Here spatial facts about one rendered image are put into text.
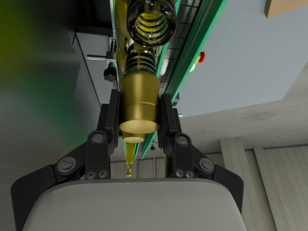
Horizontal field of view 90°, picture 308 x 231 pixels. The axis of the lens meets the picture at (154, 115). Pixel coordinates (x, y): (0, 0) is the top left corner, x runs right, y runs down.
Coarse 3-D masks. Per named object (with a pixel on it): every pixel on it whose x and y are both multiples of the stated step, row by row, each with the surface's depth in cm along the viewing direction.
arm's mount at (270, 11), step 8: (272, 0) 42; (280, 0) 42; (288, 0) 42; (296, 0) 42; (304, 0) 42; (272, 8) 44; (280, 8) 44; (288, 8) 44; (296, 8) 44; (272, 16) 46
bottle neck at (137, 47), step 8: (128, 48) 15; (136, 48) 14; (144, 48) 14; (152, 48) 15; (128, 56) 14; (136, 56) 14; (144, 56) 14; (152, 56) 14; (128, 64) 14; (136, 64) 13; (144, 64) 13; (152, 64) 14; (128, 72) 14; (152, 72) 14
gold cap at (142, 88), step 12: (132, 72) 13; (144, 72) 13; (132, 84) 12; (144, 84) 12; (156, 84) 13; (132, 96) 12; (144, 96) 12; (156, 96) 12; (120, 108) 12; (132, 108) 11; (144, 108) 11; (156, 108) 12; (120, 120) 12; (132, 120) 11; (144, 120) 11; (156, 120) 12; (132, 132) 13; (144, 132) 13
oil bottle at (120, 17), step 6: (120, 0) 14; (120, 6) 14; (126, 6) 14; (120, 12) 14; (120, 18) 14; (120, 24) 15; (120, 30) 15; (126, 30) 15; (120, 36) 15; (126, 36) 15; (120, 42) 16; (126, 42) 16; (120, 48) 17; (126, 48) 16; (156, 48) 17; (162, 48) 18; (126, 54) 17; (156, 54) 17
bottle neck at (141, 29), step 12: (132, 0) 8; (144, 0) 8; (156, 0) 8; (168, 0) 8; (132, 12) 8; (144, 12) 11; (156, 12) 11; (168, 12) 8; (132, 24) 9; (144, 24) 10; (156, 24) 10; (168, 24) 9; (132, 36) 9; (144, 36) 10; (156, 36) 10; (168, 36) 9
